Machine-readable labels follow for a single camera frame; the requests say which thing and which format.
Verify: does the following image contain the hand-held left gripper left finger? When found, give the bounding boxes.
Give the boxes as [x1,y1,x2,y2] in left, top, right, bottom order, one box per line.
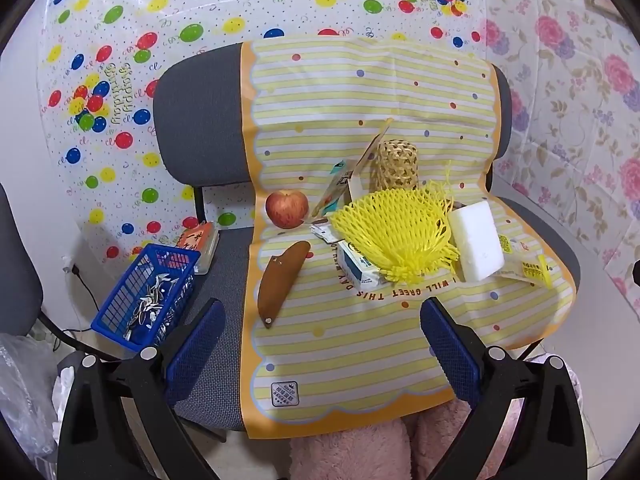
[57,297,226,480]

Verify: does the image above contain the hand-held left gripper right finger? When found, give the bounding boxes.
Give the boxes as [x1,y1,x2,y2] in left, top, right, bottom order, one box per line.
[420,297,587,480]

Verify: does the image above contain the white small carton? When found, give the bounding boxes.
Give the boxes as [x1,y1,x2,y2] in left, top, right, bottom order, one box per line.
[336,240,388,289]

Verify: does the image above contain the woven bamboo basket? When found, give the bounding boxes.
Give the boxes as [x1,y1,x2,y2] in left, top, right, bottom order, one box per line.
[375,139,420,193]

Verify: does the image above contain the teal and white wrapper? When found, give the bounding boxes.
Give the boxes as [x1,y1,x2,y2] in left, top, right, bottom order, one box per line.
[312,159,361,218]

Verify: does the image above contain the red yellow snack packet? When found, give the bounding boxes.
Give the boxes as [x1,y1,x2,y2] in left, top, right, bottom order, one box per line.
[349,117,396,201]

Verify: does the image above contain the pile of sunflower seed shells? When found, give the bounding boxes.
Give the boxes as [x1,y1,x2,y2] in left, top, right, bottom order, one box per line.
[122,272,193,343]

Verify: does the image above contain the blue plastic basket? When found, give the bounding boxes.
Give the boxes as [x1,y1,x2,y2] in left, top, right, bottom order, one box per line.
[91,243,202,354]

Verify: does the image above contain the brown knife sheath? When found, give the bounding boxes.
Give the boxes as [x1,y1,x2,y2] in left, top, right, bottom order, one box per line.
[257,240,312,329]

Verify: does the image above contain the orange spiral notebook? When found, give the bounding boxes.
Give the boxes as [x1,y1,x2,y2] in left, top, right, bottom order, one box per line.
[175,221,221,276]

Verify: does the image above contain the white foam block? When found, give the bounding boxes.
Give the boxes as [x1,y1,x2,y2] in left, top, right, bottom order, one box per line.
[446,200,506,282]

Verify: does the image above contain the clear packet with yellow print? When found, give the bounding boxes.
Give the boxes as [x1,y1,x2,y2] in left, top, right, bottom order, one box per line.
[497,234,555,290]

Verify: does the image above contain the yellow foam fruit net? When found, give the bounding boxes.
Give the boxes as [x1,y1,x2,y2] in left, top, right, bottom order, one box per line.
[327,160,461,286]

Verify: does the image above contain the pink fluffy pants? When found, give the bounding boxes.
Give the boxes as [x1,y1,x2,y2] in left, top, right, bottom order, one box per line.
[287,400,583,480]

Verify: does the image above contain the red apple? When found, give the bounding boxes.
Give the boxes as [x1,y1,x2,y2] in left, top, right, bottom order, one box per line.
[265,189,309,230]

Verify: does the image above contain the white torn wrapper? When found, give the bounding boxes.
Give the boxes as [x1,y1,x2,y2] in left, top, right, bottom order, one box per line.
[309,220,346,243]

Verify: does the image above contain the clear plastic bag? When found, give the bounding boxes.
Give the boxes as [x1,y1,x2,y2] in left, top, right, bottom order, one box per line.
[0,332,76,466]

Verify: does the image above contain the dark grey chair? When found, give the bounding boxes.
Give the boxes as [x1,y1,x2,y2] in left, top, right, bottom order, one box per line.
[0,182,46,338]

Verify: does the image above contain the grey office chair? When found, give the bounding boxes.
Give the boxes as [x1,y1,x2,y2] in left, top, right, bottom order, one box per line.
[152,42,582,443]

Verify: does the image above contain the yellow striped plastic mat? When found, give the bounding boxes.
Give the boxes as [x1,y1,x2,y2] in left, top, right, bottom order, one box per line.
[240,35,576,436]

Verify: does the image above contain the floral print plastic sheet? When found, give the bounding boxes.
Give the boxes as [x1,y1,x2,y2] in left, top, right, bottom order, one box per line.
[475,0,640,321]

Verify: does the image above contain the balloon print plastic sheet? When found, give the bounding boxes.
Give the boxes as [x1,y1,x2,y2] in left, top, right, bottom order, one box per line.
[30,0,493,266]

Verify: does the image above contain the black cable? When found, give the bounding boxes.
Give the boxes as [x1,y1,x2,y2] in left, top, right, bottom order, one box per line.
[52,262,108,351]

